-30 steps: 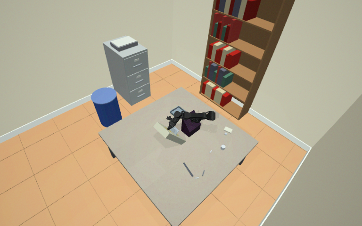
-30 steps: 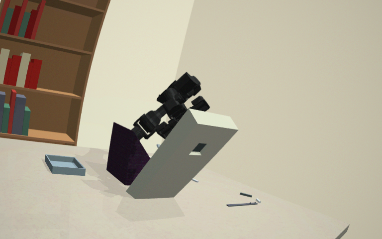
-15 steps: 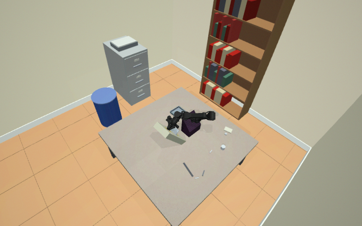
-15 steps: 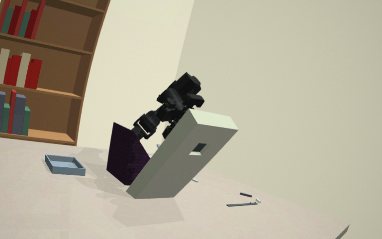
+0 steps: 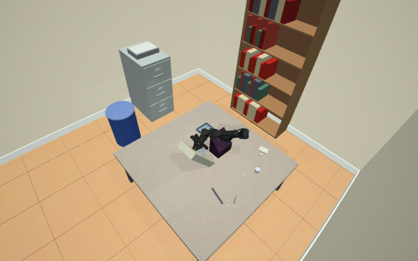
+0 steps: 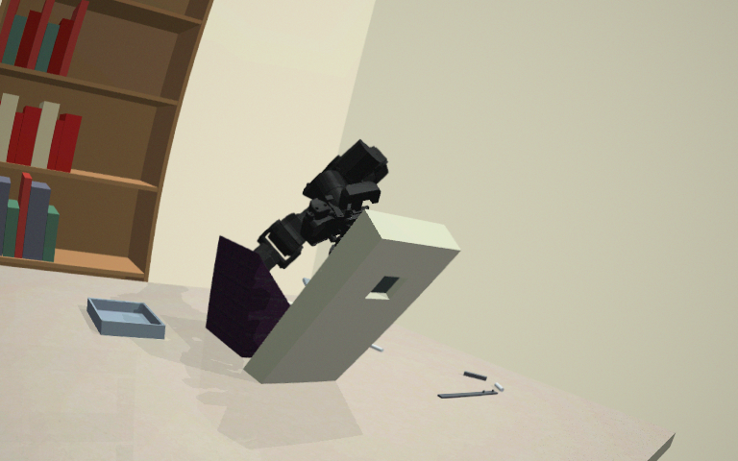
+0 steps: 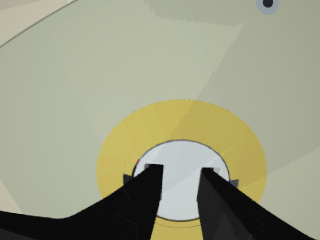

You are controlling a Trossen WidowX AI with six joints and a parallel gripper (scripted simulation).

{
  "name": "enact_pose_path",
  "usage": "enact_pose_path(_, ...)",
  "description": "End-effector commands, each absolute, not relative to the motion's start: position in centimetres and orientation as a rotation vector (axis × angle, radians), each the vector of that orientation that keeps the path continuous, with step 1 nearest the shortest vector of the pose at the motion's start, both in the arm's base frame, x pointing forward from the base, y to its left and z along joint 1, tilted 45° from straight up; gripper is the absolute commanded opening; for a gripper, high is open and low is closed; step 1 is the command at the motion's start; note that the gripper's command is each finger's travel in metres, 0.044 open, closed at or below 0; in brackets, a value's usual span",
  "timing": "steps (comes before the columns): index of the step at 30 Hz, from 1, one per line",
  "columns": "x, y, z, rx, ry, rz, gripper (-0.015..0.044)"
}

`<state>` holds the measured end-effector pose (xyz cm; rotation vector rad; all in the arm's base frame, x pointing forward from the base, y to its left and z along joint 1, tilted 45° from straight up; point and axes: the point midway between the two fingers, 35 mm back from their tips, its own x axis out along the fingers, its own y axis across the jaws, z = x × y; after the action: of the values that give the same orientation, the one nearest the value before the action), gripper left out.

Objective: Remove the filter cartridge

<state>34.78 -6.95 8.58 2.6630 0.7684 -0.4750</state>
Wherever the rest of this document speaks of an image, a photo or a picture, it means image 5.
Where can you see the light blue square tray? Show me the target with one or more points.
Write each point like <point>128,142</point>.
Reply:
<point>205,125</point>

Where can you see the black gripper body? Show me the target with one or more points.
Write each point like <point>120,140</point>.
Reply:
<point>201,140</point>

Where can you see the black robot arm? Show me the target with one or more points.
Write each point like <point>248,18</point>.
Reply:
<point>226,135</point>

